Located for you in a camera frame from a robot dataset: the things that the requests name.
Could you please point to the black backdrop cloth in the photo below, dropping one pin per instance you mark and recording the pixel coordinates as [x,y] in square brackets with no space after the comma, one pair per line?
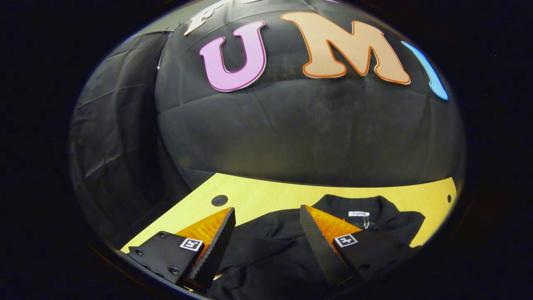
[300,133]

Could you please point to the black shirt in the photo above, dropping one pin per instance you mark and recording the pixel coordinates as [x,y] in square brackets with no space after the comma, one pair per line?
[270,246]

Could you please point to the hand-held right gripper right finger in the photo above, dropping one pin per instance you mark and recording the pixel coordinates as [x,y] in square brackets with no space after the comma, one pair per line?
[318,246]

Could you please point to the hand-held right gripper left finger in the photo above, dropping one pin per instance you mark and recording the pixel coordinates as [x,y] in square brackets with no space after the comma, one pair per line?
[218,246]

